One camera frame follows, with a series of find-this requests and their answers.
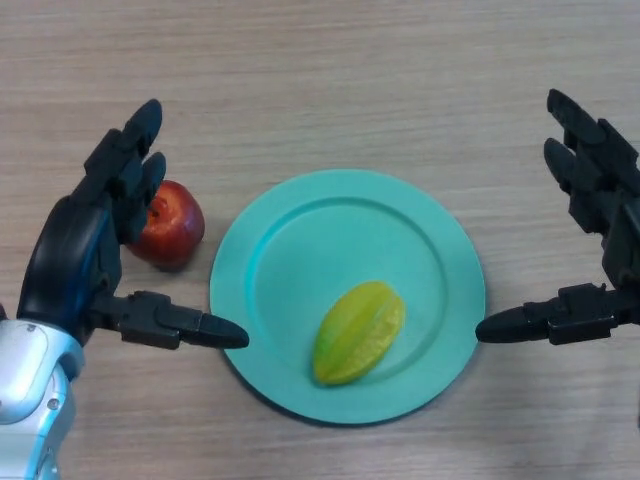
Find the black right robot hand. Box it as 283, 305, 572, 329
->
475, 88, 640, 347

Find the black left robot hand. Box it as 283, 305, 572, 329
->
16, 98, 250, 351

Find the yellow starfruit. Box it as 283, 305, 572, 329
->
312, 280, 407, 386

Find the green round plate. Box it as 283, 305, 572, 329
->
208, 169, 486, 427

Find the red apple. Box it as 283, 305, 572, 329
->
125, 179, 206, 272

